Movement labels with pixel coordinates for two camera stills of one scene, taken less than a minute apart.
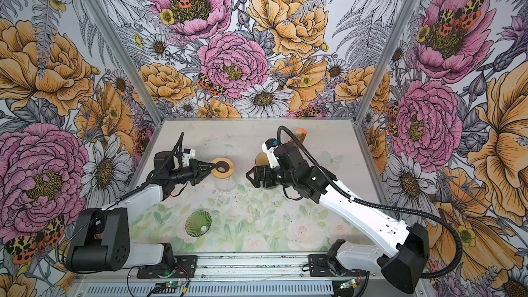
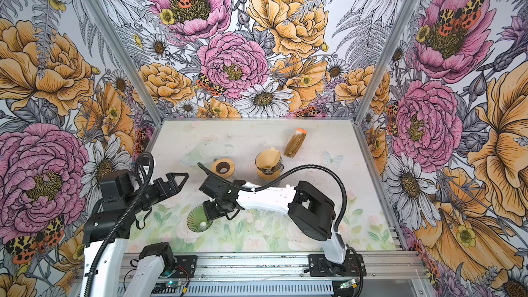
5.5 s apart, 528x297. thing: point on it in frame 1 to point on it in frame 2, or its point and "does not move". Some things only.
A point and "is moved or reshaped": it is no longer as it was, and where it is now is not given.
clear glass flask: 226,184 is moved or reshaped
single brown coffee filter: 261,159 does not move
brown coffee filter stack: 300,135 does not move
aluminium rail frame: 242,268 does not move
